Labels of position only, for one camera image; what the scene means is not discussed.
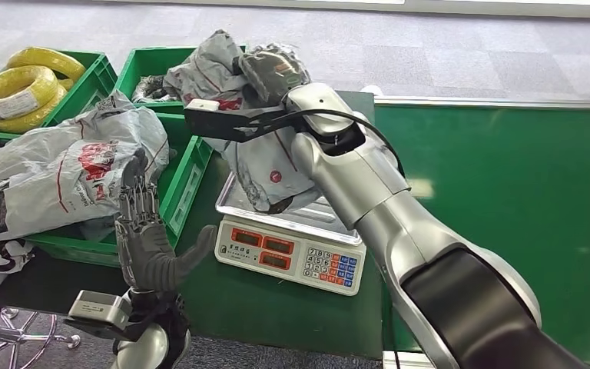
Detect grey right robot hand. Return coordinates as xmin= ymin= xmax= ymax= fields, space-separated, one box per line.
xmin=237 ymin=45 xmax=312 ymax=106

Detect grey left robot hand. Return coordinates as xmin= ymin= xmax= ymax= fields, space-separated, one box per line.
xmin=114 ymin=148 xmax=219 ymax=294

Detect grey plastic package red print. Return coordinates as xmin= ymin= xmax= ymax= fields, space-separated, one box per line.
xmin=162 ymin=28 xmax=324 ymax=215

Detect white package black letters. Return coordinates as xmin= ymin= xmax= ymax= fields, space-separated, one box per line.
xmin=0 ymin=178 xmax=118 ymax=295

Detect large grey package red print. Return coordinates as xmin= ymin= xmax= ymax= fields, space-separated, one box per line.
xmin=0 ymin=90 xmax=171 ymax=225

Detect green plastic crate holding packages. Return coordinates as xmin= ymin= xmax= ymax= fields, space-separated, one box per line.
xmin=22 ymin=112 xmax=214 ymax=268

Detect green crate with black coils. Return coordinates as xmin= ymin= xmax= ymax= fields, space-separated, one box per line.
xmin=115 ymin=45 xmax=247 ymax=116

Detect white electronic scale steel tray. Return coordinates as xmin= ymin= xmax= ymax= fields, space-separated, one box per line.
xmin=214 ymin=171 xmax=368 ymax=298

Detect chrome chair base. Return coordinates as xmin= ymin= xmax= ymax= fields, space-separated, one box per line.
xmin=0 ymin=307 xmax=82 ymax=369

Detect green crate with yellow coils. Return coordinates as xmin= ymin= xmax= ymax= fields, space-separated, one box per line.
xmin=0 ymin=49 xmax=119 ymax=141

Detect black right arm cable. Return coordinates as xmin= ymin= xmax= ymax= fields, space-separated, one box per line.
xmin=251 ymin=108 xmax=407 ymax=178

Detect black wire coil clear wrap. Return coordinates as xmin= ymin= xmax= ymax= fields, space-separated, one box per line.
xmin=131 ymin=75 xmax=180 ymax=104

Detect silver conveyor edge rail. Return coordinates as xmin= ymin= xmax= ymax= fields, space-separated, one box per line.
xmin=374 ymin=95 xmax=590 ymax=111

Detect yellow cable coil white label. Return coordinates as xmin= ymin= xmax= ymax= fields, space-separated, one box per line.
xmin=0 ymin=65 xmax=61 ymax=121

